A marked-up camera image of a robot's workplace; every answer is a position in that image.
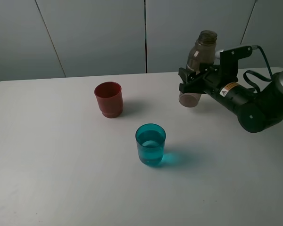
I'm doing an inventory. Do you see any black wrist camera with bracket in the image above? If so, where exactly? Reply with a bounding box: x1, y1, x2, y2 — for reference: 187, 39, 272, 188
215, 46, 253, 84

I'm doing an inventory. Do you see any brown translucent plastic bottle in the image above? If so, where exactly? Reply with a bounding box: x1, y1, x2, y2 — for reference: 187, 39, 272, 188
179, 30, 217, 108

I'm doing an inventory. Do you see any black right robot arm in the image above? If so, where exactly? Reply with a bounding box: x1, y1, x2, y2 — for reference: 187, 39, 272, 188
178, 63, 283, 133

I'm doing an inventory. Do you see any teal translucent plastic cup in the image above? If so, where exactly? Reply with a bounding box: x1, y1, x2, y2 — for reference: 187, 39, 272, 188
135, 123, 166, 166

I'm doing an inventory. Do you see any red plastic cup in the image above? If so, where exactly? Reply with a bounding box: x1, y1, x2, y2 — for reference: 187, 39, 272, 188
94, 81, 123, 118

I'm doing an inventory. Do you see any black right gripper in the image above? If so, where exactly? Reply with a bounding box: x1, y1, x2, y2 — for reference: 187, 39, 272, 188
178, 63, 256, 112

